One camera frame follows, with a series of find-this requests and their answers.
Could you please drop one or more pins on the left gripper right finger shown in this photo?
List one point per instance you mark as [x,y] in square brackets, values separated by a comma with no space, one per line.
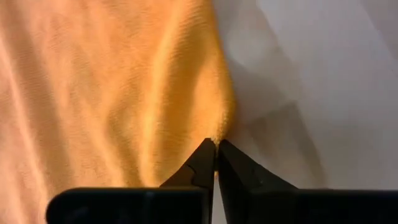
[280,208]

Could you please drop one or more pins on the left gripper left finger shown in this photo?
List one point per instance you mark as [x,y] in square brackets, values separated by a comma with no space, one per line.
[140,205]

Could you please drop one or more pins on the orange microfiber towel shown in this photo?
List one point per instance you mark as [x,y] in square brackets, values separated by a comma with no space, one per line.
[93,93]

